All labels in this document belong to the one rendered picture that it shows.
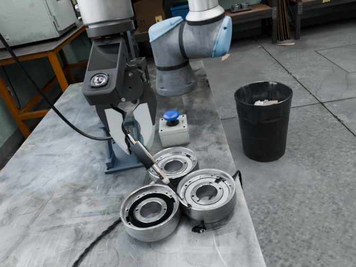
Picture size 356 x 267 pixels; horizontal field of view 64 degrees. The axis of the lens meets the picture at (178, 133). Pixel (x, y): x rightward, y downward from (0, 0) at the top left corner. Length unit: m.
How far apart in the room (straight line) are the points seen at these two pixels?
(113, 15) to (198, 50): 0.51
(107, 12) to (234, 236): 0.39
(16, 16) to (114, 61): 2.40
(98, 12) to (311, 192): 1.50
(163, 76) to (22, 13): 1.93
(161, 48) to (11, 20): 2.01
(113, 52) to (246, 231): 0.34
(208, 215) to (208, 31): 0.56
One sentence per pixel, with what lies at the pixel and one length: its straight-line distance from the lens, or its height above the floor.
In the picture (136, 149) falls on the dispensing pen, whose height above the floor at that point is 0.94.
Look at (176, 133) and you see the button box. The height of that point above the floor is 0.83.
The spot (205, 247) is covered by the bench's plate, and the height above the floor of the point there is 0.80.
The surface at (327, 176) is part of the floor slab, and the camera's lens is 1.84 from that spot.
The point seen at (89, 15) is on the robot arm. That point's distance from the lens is 0.44.
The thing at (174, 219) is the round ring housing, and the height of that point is 0.83.
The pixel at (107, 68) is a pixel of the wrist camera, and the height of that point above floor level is 1.09.
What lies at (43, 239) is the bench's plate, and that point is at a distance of 0.61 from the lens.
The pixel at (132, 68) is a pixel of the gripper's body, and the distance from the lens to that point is 0.44.
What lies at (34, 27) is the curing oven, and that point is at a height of 0.92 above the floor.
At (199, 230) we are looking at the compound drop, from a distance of 0.50.
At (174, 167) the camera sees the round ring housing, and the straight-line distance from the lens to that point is 0.62.
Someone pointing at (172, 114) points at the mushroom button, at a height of 0.87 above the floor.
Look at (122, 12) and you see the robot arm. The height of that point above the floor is 1.14.
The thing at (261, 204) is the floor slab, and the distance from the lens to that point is 1.63.
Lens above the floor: 1.19
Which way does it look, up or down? 31 degrees down
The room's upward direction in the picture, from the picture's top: 12 degrees counter-clockwise
